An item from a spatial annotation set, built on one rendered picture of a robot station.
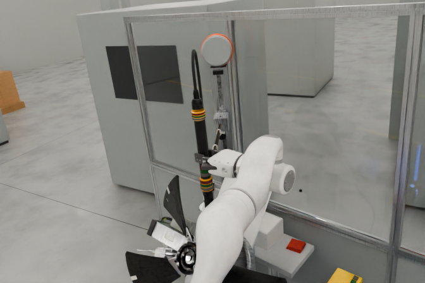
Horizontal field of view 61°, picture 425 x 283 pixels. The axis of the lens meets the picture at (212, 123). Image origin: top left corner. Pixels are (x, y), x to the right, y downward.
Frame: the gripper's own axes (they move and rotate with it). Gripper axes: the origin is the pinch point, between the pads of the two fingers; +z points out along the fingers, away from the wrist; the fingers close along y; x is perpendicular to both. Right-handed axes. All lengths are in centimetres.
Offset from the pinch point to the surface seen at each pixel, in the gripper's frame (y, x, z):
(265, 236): 50, -70, 12
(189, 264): -6.3, -44.7, 8.1
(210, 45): 54, 26, 42
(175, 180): 11.7, -24.5, 30.8
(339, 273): 34, -58, -33
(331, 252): 71, -82, -14
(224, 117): 50, -8, 32
